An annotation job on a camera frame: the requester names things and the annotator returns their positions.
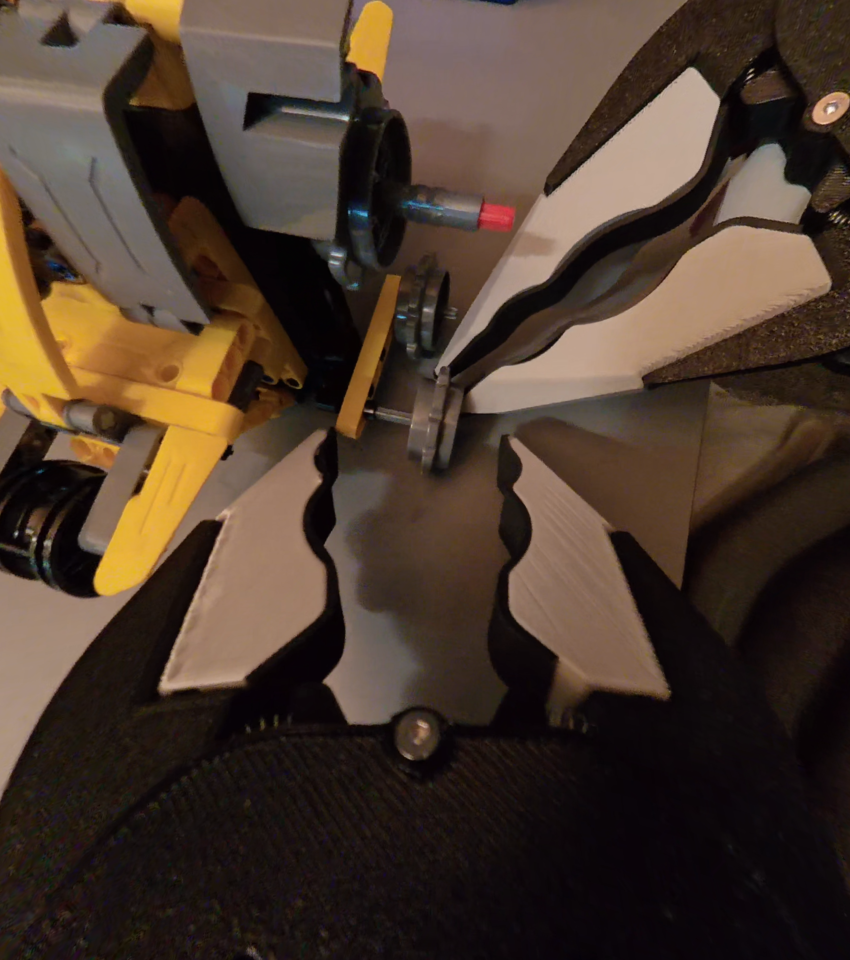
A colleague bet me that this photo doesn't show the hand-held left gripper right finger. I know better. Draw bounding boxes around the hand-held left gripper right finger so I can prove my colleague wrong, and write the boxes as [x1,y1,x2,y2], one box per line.
[488,435,674,727]

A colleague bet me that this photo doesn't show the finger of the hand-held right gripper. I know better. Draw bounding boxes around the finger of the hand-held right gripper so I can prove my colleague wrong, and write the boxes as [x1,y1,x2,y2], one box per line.
[434,67,730,380]
[443,217,833,416]

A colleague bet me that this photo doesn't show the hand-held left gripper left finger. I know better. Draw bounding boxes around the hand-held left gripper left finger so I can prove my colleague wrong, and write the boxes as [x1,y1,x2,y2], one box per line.
[157,427,347,699]

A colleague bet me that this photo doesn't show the grey toy gear wheel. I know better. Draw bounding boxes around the grey toy gear wheel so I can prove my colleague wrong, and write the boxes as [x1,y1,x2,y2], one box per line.
[406,367,465,475]
[393,255,456,361]

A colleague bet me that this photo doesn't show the yellow toy brick vehicle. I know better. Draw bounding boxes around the yellow toy brick vehicle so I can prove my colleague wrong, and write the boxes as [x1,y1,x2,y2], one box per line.
[0,0,516,600]

